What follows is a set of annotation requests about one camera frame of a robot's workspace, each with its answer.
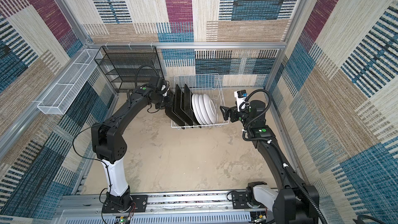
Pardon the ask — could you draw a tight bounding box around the floral square plate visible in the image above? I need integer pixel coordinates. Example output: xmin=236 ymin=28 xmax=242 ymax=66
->
xmin=175 ymin=85 xmax=193 ymax=126

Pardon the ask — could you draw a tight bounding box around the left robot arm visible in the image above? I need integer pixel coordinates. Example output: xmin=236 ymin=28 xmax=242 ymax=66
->
xmin=91 ymin=84 xmax=169 ymax=212

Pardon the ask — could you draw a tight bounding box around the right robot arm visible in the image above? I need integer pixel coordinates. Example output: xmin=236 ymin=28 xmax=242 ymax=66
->
xmin=220 ymin=100 xmax=326 ymax=224

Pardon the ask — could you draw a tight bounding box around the black mesh shelf rack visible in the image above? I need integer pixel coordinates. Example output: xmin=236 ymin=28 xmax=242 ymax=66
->
xmin=94 ymin=46 xmax=164 ymax=93

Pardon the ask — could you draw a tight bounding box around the white round plate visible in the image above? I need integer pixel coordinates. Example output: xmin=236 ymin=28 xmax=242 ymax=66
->
xmin=194 ymin=94 xmax=208 ymax=125
xmin=191 ymin=94 xmax=203 ymax=125
xmin=200 ymin=94 xmax=212 ymax=124
xmin=203 ymin=94 xmax=217 ymax=124

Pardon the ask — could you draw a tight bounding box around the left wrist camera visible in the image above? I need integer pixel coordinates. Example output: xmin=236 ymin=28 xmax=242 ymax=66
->
xmin=148 ymin=76 xmax=169 ymax=94

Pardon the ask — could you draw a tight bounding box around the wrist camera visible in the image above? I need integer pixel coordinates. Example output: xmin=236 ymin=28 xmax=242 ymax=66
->
xmin=148 ymin=76 xmax=169 ymax=94
xmin=234 ymin=90 xmax=247 ymax=112

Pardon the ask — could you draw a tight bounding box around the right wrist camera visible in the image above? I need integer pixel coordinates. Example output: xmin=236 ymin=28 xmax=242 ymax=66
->
xmin=234 ymin=90 xmax=247 ymax=112

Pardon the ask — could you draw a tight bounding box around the white wire dish rack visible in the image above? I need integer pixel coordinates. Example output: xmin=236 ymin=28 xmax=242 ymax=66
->
xmin=171 ymin=74 xmax=229 ymax=129

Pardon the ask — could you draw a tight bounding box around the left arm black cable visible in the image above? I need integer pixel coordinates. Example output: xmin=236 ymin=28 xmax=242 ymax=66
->
xmin=134 ymin=65 xmax=170 ymax=113

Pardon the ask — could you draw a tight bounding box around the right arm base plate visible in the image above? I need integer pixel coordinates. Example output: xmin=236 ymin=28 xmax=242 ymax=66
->
xmin=227 ymin=190 xmax=260 ymax=209

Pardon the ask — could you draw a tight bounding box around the aluminium mounting rail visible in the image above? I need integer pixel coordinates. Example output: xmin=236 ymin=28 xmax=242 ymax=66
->
xmin=52 ymin=190 xmax=273 ymax=224

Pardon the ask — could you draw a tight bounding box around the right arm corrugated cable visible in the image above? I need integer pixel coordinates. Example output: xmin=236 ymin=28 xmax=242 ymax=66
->
xmin=242 ymin=89 xmax=329 ymax=224

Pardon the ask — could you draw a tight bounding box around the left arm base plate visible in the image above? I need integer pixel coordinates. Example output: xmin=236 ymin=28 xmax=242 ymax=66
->
xmin=102 ymin=195 xmax=148 ymax=214

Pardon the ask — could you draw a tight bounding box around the white mesh wall basket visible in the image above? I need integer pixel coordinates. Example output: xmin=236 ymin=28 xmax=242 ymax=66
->
xmin=37 ymin=49 xmax=98 ymax=115

